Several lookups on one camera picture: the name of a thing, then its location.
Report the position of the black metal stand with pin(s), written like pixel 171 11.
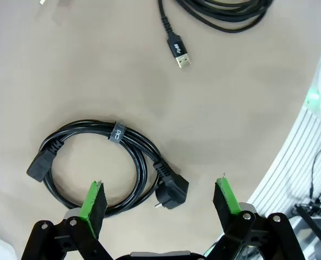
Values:
pixel 309 220

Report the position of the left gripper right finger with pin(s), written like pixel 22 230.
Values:
pixel 225 205

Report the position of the white ribbed base panel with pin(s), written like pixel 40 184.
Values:
pixel 290 162

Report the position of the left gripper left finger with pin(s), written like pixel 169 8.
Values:
pixel 94 205

